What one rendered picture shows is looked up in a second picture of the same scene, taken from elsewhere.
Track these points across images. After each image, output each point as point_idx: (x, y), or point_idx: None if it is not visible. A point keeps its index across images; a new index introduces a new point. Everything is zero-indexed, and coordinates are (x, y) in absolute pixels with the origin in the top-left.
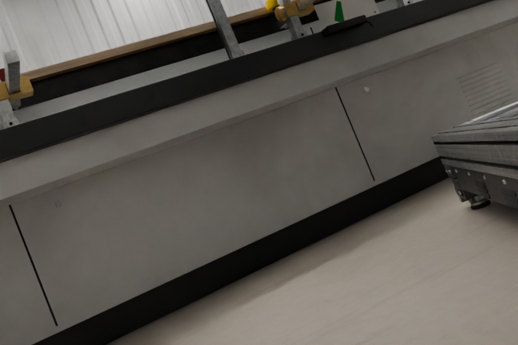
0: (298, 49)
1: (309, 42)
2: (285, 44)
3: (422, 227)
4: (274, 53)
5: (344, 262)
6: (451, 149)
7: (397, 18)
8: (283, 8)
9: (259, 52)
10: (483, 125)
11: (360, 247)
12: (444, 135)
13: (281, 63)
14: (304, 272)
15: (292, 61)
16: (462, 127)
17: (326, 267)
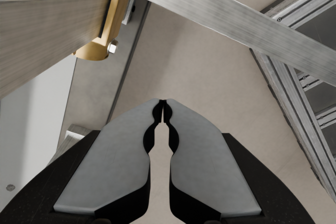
0: (137, 38)
1: (147, 9)
2: (127, 64)
3: (214, 48)
4: (120, 88)
5: (181, 83)
6: (268, 76)
7: None
8: (108, 50)
9: (110, 114)
10: (299, 105)
11: (177, 60)
12: (270, 75)
13: (126, 74)
14: (156, 87)
15: (133, 54)
16: (282, 66)
17: (171, 86)
